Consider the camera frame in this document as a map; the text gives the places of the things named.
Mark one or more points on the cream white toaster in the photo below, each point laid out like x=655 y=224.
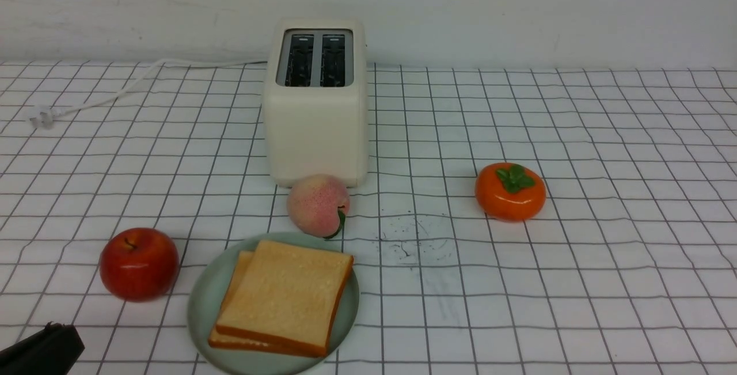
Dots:
x=315 y=101

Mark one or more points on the red apple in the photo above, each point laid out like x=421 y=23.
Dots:
x=139 y=264

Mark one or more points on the white grid tablecloth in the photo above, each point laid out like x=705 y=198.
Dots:
x=629 y=268

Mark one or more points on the pink peach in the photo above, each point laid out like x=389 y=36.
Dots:
x=318 y=205

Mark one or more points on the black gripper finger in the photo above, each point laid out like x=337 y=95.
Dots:
x=52 y=350

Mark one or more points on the orange persimmon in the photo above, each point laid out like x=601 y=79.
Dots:
x=510 y=192

